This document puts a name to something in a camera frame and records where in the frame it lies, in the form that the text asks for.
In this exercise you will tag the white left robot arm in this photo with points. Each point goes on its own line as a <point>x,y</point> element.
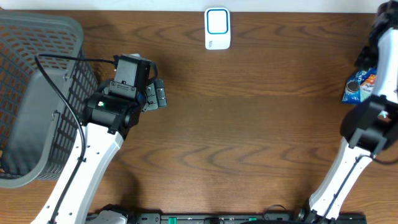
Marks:
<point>109,113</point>

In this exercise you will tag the white barcode scanner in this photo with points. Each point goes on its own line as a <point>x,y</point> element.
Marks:
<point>217,28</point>

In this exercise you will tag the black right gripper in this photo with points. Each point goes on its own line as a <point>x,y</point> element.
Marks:
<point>366,58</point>

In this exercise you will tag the grey plastic basket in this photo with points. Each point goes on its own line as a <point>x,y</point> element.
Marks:
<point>44,81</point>

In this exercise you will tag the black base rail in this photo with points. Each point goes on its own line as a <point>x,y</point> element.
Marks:
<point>108,216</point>

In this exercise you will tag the blue cookie pack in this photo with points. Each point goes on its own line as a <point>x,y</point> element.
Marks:
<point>359,86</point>

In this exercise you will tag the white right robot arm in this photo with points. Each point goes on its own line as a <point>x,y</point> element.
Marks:
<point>369,128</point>

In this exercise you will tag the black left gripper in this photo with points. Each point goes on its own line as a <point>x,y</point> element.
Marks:
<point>155,94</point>

